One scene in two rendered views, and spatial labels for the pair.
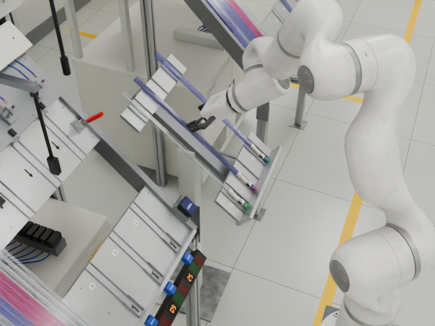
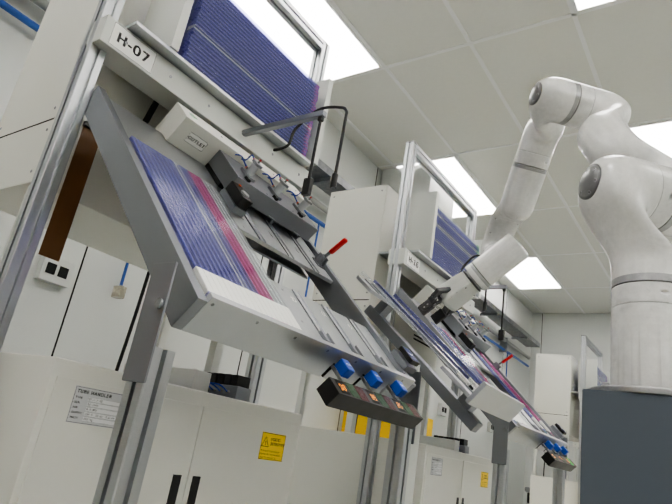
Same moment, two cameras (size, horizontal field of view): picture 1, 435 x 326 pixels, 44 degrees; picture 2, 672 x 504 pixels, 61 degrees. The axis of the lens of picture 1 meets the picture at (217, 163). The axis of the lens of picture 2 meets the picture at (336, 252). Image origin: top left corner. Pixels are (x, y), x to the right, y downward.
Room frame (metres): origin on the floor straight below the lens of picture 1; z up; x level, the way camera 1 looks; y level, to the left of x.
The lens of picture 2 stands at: (-0.36, -0.07, 0.55)
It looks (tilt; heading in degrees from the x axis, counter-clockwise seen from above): 19 degrees up; 15
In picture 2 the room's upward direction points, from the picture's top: 10 degrees clockwise
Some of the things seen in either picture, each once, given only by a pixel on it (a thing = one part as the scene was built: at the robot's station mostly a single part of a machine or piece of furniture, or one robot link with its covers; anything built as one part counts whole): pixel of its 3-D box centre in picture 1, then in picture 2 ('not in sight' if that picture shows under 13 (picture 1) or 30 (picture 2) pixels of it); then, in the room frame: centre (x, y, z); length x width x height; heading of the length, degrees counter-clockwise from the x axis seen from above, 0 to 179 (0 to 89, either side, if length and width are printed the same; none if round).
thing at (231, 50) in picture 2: not in sight; (246, 80); (0.94, 0.65, 1.52); 0.51 x 0.13 x 0.27; 158
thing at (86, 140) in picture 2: not in sight; (73, 189); (0.69, 0.88, 1.02); 0.06 x 0.01 x 0.35; 158
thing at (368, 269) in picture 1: (369, 279); (632, 223); (0.64, -0.32, 1.00); 0.19 x 0.12 x 0.24; 114
